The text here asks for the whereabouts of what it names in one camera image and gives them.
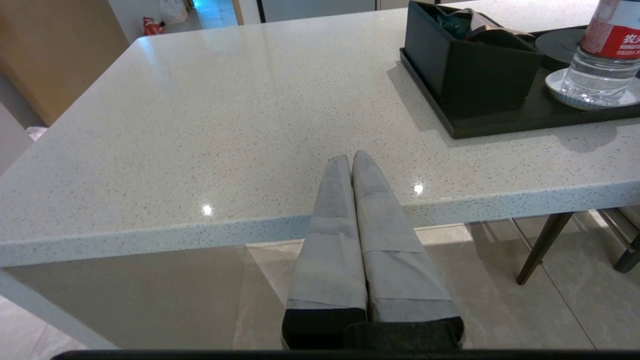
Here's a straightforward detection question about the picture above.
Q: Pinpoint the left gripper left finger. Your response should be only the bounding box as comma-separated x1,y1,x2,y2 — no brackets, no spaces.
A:
281,154,369,350

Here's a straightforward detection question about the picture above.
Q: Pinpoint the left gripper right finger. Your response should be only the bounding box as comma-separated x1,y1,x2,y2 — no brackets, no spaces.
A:
344,150,465,350

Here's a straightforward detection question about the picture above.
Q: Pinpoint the round black kettle base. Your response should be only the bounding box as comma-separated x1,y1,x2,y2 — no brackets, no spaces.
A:
535,27,601,67

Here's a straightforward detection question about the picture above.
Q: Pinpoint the clear water bottle red cap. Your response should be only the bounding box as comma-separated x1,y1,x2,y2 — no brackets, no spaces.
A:
560,0,640,108

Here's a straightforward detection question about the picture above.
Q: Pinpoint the black rectangular serving tray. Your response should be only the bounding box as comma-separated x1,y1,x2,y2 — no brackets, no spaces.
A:
399,25,640,140

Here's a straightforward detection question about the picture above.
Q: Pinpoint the black compartment organizer box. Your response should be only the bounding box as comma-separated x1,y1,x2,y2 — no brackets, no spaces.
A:
403,0,545,115

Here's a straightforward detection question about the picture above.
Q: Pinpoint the white round saucer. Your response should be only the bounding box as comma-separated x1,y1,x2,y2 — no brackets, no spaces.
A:
545,67,640,111

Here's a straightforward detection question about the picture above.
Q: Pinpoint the dark green sachet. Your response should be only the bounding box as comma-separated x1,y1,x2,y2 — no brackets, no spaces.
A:
437,9,473,42

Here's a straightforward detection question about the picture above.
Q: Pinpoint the red bag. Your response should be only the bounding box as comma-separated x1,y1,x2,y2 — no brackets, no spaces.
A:
142,16,166,36

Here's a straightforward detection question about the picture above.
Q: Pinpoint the white plastic bag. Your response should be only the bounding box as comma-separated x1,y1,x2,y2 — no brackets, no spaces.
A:
159,0,188,25

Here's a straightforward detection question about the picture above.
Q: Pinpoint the brown wooden door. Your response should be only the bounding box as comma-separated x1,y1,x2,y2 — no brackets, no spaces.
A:
0,0,130,126

